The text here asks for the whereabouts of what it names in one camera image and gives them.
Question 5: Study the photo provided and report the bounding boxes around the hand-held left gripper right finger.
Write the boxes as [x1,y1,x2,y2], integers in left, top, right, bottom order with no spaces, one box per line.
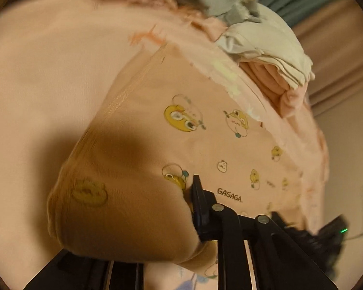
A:
[190,174,336,290]

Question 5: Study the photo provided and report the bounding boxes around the grey garment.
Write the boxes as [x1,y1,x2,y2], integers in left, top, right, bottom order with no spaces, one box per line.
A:
[157,0,267,26]

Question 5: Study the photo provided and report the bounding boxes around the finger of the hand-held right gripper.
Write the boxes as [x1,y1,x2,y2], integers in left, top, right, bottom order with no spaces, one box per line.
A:
[268,211,314,249]

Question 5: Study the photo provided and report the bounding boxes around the folded pink garment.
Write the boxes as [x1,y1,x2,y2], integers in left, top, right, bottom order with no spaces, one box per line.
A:
[239,62,309,118]

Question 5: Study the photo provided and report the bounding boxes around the peach cartoon print shirt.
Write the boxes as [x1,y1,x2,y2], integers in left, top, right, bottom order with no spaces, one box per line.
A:
[47,43,330,278]

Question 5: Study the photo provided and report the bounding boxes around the pink curtain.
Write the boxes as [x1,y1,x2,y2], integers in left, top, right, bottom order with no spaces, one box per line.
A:
[290,0,363,112]

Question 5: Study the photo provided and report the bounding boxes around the white garment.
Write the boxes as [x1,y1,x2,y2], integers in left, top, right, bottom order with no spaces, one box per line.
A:
[216,4,317,89]

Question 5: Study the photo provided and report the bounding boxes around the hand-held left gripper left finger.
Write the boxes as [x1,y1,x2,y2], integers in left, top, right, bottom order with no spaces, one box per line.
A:
[23,249,144,290]

